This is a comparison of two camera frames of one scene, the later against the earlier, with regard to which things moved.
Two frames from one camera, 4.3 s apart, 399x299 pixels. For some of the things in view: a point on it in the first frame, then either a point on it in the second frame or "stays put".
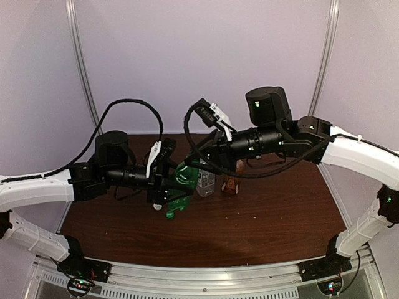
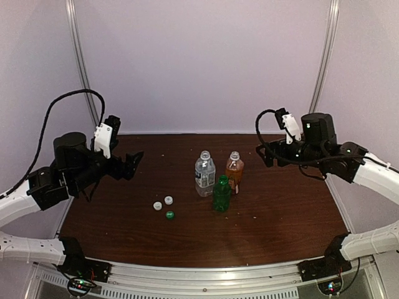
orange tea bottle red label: [231, 184] stays put
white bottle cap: [157, 207] stays put
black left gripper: [155, 188] to [128, 167]
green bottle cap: [169, 215] stays put
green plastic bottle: [189, 174] to [222, 194]
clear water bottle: [206, 183] stays put
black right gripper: [221, 150] to [279, 147]
